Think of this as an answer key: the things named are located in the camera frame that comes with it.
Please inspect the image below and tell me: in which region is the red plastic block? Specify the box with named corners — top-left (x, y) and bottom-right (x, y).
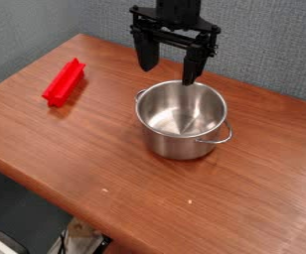
top-left (42, 59), bottom-right (85, 107)

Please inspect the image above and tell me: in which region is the wooden table leg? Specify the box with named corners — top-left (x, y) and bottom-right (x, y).
top-left (48, 218), bottom-right (112, 254)

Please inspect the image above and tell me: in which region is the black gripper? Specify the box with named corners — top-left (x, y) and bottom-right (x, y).
top-left (129, 0), bottom-right (222, 85)

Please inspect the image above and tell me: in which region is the stainless steel pot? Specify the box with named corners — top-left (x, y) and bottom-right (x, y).
top-left (135, 80), bottom-right (232, 160)

